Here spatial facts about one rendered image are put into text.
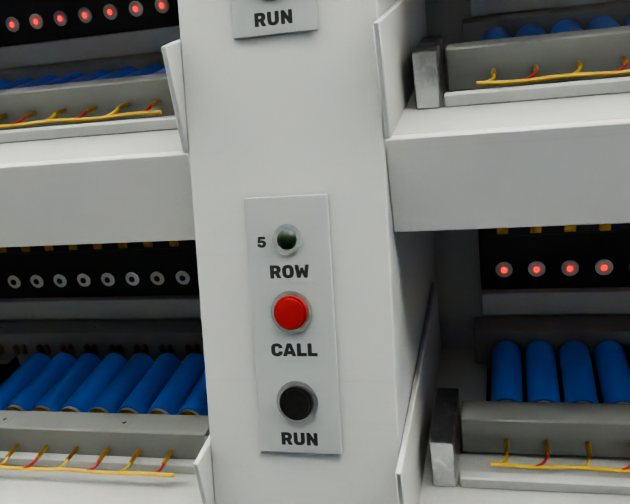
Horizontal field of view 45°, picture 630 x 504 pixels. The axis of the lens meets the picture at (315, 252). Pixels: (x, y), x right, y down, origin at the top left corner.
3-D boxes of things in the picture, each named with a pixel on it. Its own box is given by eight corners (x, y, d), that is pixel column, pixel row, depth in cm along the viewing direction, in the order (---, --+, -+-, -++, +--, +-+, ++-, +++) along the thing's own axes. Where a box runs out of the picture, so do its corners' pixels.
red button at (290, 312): (307, 330, 35) (305, 296, 34) (273, 330, 35) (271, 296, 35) (312, 326, 35) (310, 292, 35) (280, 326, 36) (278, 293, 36)
